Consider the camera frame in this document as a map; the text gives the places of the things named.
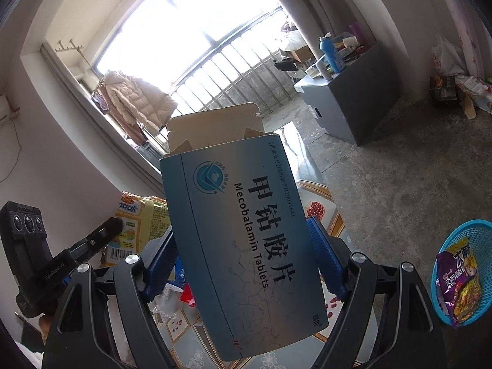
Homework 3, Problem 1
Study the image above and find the clear plastic wrap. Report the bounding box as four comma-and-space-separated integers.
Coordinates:
149, 281, 184, 319

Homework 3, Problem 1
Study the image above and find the cardboard box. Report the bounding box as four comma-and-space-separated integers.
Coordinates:
286, 44, 314, 64

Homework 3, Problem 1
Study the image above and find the pink rolled mat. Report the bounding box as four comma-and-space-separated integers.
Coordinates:
438, 0, 492, 82

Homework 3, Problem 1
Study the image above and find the white red print plastic bag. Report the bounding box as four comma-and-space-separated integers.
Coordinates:
430, 36, 468, 76

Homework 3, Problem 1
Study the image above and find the metal window railing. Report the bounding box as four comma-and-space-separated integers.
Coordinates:
169, 2, 297, 115

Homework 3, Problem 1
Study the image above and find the grey cabinet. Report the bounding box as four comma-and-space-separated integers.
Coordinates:
294, 42, 401, 147

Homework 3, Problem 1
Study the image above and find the blue plastic basket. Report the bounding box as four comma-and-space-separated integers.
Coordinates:
430, 220, 492, 326

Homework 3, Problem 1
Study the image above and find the pink cup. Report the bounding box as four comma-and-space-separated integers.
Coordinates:
348, 21, 370, 47

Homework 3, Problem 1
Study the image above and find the yellow noodle packet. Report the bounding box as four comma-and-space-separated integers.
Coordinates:
101, 192, 173, 267

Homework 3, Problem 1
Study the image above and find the grey curtain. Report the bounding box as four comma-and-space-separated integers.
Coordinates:
292, 0, 335, 59

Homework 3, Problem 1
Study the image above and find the wall coat hook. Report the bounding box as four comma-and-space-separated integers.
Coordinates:
56, 39, 85, 61

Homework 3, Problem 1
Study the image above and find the cardboard clutter pile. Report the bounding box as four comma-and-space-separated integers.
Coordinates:
428, 75, 478, 118

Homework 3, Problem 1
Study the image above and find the blue medicine box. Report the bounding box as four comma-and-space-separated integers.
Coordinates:
159, 102, 330, 362

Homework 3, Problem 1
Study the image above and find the purple noodle snack bag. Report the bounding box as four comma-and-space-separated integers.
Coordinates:
435, 236, 483, 330

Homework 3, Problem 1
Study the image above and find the blue bottle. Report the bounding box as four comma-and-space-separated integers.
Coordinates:
319, 35, 345, 74

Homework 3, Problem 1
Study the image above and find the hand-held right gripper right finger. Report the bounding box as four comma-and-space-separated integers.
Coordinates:
307, 215, 449, 369

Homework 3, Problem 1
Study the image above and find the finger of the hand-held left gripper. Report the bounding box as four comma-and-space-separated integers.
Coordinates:
63, 217, 124, 275

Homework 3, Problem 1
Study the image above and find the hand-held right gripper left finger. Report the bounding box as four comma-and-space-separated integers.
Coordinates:
42, 226, 178, 369

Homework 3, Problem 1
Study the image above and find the fruit print tablecloth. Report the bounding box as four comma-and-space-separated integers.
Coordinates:
154, 121, 352, 369

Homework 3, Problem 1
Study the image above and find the beige puffer coat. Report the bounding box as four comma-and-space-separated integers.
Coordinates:
98, 70, 178, 145

